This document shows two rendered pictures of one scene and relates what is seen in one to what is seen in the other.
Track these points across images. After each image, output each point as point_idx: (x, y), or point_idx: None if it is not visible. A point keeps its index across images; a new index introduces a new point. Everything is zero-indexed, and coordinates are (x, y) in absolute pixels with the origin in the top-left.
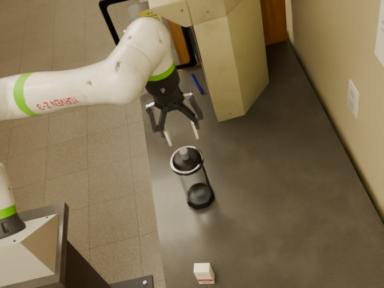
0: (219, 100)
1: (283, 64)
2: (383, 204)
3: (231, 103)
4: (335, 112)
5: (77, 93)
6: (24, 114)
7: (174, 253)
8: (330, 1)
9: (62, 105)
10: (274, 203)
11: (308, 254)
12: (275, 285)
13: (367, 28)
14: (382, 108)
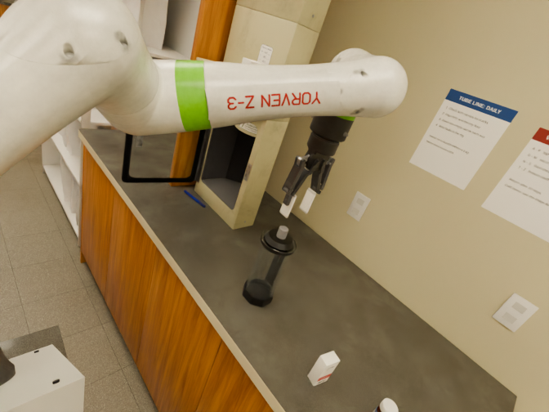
0: (245, 205)
1: None
2: (386, 284)
3: (251, 210)
4: (317, 226)
5: (329, 86)
6: (173, 116)
7: (265, 359)
8: None
9: (278, 105)
10: (322, 292)
11: (374, 329)
12: (373, 364)
13: (401, 145)
14: (409, 202)
